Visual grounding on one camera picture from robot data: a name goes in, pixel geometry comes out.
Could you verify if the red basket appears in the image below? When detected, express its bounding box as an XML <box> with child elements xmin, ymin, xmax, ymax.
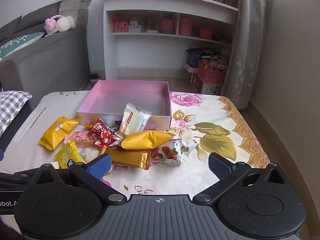
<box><xmin>199</xmin><ymin>28</ymin><xmax>214</xmax><ymax>39</ymax></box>

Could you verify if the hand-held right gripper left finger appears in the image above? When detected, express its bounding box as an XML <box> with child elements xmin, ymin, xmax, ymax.
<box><xmin>24</xmin><ymin>154</ymin><xmax>127</xmax><ymax>205</ymax></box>

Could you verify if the large yellow snack packet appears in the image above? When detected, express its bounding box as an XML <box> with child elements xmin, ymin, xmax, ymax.
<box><xmin>38</xmin><ymin>116</ymin><xmax>80</xmax><ymax>151</ymax></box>
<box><xmin>121</xmin><ymin>129</ymin><xmax>175</xmax><ymax>150</ymax></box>

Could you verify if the orange pen holder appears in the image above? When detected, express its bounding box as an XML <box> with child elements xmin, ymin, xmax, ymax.
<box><xmin>179</xmin><ymin>17</ymin><xmax>194</xmax><ymax>36</ymax></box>
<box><xmin>160</xmin><ymin>17</ymin><xmax>175</xmax><ymax>34</ymax></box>

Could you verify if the white green date packet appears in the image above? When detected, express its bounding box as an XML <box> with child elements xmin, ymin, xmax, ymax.
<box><xmin>160</xmin><ymin>138</ymin><xmax>198</xmax><ymax>167</ymax></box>

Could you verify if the white low rack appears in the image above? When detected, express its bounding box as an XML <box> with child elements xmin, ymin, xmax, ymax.
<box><xmin>183</xmin><ymin>61</ymin><xmax>200</xmax><ymax>88</ymax></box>

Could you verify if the small yellow blue-label packet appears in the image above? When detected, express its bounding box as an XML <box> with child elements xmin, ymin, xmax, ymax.
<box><xmin>54</xmin><ymin>139</ymin><xmax>87</xmax><ymax>169</ymax></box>

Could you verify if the white bookshelf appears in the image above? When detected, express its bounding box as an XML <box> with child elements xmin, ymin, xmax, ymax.
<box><xmin>101</xmin><ymin>0</ymin><xmax>239</xmax><ymax>80</ymax></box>

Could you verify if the pink floor basket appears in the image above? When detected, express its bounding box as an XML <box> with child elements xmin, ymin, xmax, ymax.
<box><xmin>197</xmin><ymin>63</ymin><xmax>229</xmax><ymax>84</ymax></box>

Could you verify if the printed cardboard box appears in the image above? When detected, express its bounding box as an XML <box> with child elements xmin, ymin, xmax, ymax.
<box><xmin>191</xmin><ymin>73</ymin><xmax>223</xmax><ymax>95</ymax></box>

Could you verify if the golden brown snack packet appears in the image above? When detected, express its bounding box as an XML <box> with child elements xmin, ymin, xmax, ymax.
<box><xmin>100</xmin><ymin>145</ymin><xmax>152</xmax><ymax>170</ymax></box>

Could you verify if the stack of books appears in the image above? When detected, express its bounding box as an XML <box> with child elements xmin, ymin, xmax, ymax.
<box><xmin>59</xmin><ymin>0</ymin><xmax>93</xmax><ymax>28</ymax></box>

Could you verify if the grey plaid pillow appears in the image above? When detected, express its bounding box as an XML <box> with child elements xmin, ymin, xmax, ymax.
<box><xmin>0</xmin><ymin>91</ymin><xmax>33</xmax><ymax>137</ymax></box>

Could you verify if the white yellow snack packet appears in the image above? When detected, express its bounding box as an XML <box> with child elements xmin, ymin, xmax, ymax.
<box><xmin>117</xmin><ymin>102</ymin><xmax>152</xmax><ymax>137</ymax></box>

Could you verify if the teal patterned cushion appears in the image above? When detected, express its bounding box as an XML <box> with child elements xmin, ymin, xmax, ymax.
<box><xmin>0</xmin><ymin>32</ymin><xmax>46</xmax><ymax>60</ymax></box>

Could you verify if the pink rice cake bar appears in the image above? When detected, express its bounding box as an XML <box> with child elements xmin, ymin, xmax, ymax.
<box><xmin>64</xmin><ymin>130</ymin><xmax>100</xmax><ymax>147</ymax></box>

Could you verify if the blue storage box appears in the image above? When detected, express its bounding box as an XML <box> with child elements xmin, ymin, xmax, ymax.
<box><xmin>186</xmin><ymin>49</ymin><xmax>213</xmax><ymax>67</ymax></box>

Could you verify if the pink cardboard box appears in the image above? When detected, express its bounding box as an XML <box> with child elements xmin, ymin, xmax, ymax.
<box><xmin>76</xmin><ymin>80</ymin><xmax>172</xmax><ymax>132</ymax></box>

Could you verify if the pink perforated basket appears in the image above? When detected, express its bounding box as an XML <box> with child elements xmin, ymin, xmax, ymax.
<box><xmin>114</xmin><ymin>21</ymin><xmax>129</xmax><ymax>33</ymax></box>

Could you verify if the beige curtain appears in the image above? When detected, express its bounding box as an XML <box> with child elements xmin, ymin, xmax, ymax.
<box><xmin>221</xmin><ymin>0</ymin><xmax>273</xmax><ymax>109</ymax></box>

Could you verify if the grey sofa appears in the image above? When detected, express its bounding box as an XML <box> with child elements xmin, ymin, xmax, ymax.
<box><xmin>0</xmin><ymin>1</ymin><xmax>91</xmax><ymax>100</ymax></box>

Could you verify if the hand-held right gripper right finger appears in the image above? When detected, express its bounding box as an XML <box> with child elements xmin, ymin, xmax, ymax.
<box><xmin>192</xmin><ymin>152</ymin><xmax>290</xmax><ymax>204</ymax></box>

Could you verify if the pink plush toy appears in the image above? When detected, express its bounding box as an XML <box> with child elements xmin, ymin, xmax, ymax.
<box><xmin>44</xmin><ymin>15</ymin><xmax>65</xmax><ymax>35</ymax></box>

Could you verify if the white plush toy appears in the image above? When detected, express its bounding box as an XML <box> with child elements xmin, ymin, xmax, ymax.
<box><xmin>55</xmin><ymin>15</ymin><xmax>76</xmax><ymax>32</ymax></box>

